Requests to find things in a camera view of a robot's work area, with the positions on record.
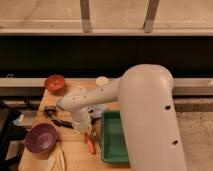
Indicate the purple bowl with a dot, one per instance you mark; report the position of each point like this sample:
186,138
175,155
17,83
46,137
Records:
41,138

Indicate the white cup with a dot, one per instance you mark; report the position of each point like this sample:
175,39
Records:
102,80

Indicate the black handled brush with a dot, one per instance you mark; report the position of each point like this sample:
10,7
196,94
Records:
50,111

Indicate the green plastic tray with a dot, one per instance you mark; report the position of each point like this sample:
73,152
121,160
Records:
113,147

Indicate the red orange bowl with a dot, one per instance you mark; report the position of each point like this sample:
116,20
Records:
54,83

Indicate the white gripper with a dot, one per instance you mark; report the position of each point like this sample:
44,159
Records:
82,126

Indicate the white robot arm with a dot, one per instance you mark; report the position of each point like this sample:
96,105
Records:
150,126

